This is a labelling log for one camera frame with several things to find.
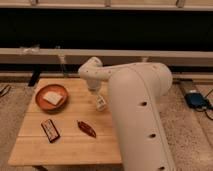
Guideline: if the wooden table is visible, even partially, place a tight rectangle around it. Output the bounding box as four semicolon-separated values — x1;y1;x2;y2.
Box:
8;78;121;166

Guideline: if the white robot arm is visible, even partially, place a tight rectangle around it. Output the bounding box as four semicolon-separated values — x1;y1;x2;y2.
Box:
78;57;176;171

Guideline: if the blue power box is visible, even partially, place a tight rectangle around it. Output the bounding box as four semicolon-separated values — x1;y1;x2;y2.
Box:
184;93;207;108

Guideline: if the grey metal rail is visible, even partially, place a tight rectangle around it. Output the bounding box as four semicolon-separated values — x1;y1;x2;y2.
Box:
0;48;213;67

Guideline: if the black table leg post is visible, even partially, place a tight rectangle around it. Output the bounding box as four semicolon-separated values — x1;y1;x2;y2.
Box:
28;66;42;87

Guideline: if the dark chocolate bar wrapper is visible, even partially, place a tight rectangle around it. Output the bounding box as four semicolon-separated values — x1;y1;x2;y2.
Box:
41;119;60;143

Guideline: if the orange round bowl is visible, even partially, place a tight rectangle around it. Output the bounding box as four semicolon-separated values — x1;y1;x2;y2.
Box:
35;84;68;111

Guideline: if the white plastic bottle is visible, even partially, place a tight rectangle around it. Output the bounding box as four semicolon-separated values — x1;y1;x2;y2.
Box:
96;94;107;111

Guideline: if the white sponge block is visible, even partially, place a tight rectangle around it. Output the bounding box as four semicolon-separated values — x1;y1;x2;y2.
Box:
43;91;63;105

